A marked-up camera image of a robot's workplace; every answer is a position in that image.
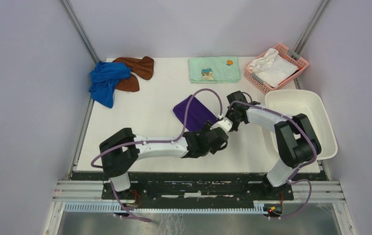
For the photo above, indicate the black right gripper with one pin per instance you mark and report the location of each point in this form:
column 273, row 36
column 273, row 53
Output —
column 230, row 110

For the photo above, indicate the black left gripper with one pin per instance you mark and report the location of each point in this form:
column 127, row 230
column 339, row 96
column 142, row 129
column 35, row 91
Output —
column 207, row 127

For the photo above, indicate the purple towel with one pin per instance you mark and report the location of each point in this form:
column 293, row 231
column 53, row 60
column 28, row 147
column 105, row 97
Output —
column 198, row 114

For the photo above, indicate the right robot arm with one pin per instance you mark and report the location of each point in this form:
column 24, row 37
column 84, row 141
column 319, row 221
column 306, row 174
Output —
column 297, row 142

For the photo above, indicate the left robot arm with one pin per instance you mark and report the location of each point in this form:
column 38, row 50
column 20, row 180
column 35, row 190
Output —
column 120, row 151

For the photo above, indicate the mint green cartoon towel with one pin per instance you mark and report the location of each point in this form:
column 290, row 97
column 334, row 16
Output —
column 220, row 69

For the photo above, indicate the white plastic tub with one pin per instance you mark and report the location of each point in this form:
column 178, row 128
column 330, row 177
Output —
column 293, row 102

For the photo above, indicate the white cloth in basket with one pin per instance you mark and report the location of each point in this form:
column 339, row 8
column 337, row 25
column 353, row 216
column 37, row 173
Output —
column 271, row 68

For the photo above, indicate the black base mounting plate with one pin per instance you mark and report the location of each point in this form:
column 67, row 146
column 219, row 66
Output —
column 217, row 190

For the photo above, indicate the pink plastic basket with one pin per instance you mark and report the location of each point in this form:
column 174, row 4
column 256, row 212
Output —
column 287, row 54

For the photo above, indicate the brown towel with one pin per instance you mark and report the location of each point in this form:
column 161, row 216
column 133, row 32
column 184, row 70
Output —
column 143, row 68

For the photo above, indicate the blue towel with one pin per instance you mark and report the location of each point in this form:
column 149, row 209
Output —
column 104, row 79

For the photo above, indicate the white slotted cable duct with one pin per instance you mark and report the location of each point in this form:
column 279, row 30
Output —
column 114, row 207

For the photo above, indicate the aluminium frame rail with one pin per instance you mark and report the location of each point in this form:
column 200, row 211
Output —
column 75, row 191

